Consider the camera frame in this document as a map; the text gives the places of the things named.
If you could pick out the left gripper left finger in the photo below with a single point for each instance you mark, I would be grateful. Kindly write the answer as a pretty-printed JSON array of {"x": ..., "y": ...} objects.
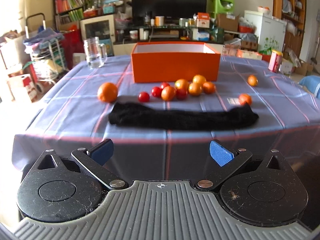
[{"x": 91, "y": 162}]

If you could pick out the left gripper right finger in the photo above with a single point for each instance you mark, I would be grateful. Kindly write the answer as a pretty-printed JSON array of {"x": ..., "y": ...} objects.
[{"x": 227, "y": 164}]

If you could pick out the large orange fruit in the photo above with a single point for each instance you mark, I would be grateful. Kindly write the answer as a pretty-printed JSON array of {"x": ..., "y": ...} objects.
[{"x": 107, "y": 92}]

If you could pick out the blue plaid tablecloth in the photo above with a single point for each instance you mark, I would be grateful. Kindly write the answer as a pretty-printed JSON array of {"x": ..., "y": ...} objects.
[{"x": 252, "y": 108}]

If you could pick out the black cloth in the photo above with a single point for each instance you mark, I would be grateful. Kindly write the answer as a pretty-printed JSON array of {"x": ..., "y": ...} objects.
[{"x": 138, "y": 115}]

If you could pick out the small orange tangerine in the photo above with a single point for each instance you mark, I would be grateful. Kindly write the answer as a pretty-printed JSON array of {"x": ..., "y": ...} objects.
[
  {"x": 252, "y": 80},
  {"x": 245, "y": 99},
  {"x": 168, "y": 93},
  {"x": 200, "y": 79},
  {"x": 195, "y": 89},
  {"x": 182, "y": 84},
  {"x": 209, "y": 87}
]

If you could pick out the red cherry tomato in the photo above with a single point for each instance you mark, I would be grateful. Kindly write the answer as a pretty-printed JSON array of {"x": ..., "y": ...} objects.
[
  {"x": 143, "y": 97},
  {"x": 164, "y": 84},
  {"x": 156, "y": 92},
  {"x": 181, "y": 94}
]

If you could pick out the white red cardboard box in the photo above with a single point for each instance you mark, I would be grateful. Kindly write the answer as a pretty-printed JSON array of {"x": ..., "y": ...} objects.
[{"x": 23, "y": 88}]

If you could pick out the glass mason jar mug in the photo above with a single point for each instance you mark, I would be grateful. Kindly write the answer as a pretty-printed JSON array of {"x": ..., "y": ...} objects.
[{"x": 96, "y": 54}]

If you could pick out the shopping trolley cart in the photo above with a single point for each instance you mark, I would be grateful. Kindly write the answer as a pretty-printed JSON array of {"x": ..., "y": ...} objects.
[{"x": 47, "y": 57}]

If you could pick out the pink can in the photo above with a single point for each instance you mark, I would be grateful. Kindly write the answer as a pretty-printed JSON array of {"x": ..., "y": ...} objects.
[{"x": 275, "y": 61}]

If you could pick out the white tv cabinet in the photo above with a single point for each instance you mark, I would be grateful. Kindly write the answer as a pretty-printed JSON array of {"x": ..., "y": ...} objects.
[{"x": 126, "y": 48}]

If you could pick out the orange cardboard box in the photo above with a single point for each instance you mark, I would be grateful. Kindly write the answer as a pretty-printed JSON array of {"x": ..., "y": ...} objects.
[{"x": 170, "y": 61}]

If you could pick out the white glass door cabinet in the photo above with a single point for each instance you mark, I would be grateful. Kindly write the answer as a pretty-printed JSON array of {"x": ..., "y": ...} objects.
[{"x": 98, "y": 26}]

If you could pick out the white mini fridge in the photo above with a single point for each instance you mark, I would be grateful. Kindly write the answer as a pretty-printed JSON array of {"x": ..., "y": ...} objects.
[{"x": 269, "y": 30}]

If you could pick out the wooden bookshelf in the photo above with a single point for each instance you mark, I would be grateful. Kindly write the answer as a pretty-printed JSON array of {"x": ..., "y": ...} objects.
[{"x": 68, "y": 11}]

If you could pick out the green plastic shelf rack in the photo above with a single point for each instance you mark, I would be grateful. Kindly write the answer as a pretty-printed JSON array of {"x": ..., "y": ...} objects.
[{"x": 221, "y": 7}]

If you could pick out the white air conditioner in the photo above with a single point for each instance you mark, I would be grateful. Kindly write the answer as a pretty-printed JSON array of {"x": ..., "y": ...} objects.
[{"x": 33, "y": 7}]

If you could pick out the wooden display shelf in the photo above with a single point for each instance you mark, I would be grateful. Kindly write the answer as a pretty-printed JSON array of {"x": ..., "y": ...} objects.
[{"x": 292, "y": 11}]

